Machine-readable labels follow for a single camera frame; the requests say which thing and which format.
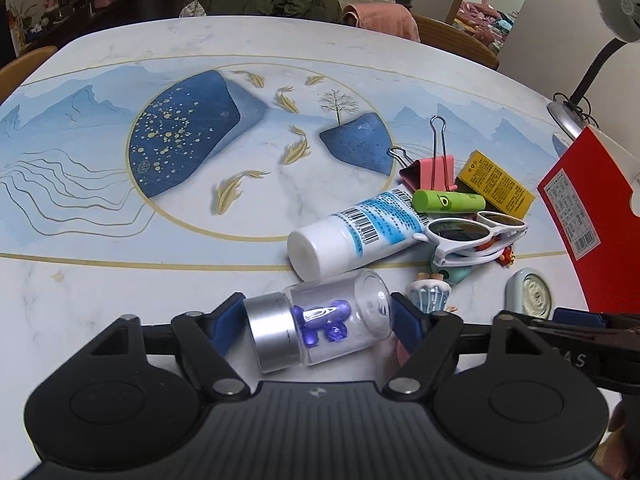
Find yellow cardboard box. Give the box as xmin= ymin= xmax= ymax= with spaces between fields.
xmin=458 ymin=150 xmax=536 ymax=218

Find white desk lamp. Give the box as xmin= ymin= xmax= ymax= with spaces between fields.
xmin=546 ymin=0 xmax=640 ymax=141

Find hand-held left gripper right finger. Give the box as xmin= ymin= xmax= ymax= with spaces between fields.
xmin=382 ymin=291 xmax=549 ymax=403

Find white tube with blue label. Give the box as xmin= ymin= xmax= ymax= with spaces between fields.
xmin=286 ymin=187 xmax=432 ymax=282

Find dark cabinet with ornaments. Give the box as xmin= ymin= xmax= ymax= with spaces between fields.
xmin=0 ymin=0 xmax=146 ymax=56

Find teal round trinket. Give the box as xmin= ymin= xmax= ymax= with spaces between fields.
xmin=431 ymin=260 xmax=472 ymax=286

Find black lamp cable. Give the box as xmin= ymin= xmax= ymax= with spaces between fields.
xmin=552 ymin=92 xmax=601 ymax=127

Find glass vial with purple beads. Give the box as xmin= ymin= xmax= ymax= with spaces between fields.
xmin=243 ymin=268 xmax=393 ymax=374

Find red cardboard box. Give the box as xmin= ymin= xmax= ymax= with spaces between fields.
xmin=537 ymin=126 xmax=640 ymax=316

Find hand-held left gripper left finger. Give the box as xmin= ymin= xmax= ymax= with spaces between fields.
xmin=90 ymin=292 xmax=251 ymax=403

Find white sunglasses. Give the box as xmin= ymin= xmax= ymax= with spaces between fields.
xmin=422 ymin=211 xmax=529 ymax=267

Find small red charm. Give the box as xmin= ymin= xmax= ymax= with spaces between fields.
xmin=480 ymin=242 xmax=516 ymax=266

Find green lip balm tube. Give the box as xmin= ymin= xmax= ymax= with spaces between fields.
xmin=411 ymin=189 xmax=487 ymax=215

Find cupcake figurine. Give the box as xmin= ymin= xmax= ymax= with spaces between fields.
xmin=405 ymin=272 xmax=458 ymax=316

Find pink bed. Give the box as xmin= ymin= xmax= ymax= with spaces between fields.
xmin=452 ymin=0 xmax=516 ymax=52

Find round white tin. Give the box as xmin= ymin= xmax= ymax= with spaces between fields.
xmin=504 ymin=267 xmax=556 ymax=320

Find wooden chair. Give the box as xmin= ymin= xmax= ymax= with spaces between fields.
xmin=412 ymin=14 xmax=501 ymax=71
xmin=0 ymin=46 xmax=58 ymax=103

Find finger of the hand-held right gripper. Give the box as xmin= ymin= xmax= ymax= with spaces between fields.
xmin=497 ymin=311 xmax=603 ymax=342
xmin=552 ymin=306 xmax=640 ymax=330

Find person's right hand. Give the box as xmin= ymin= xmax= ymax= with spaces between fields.
xmin=606 ymin=396 xmax=640 ymax=480

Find pink binder clip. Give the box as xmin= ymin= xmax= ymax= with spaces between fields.
xmin=387 ymin=116 xmax=458 ymax=193

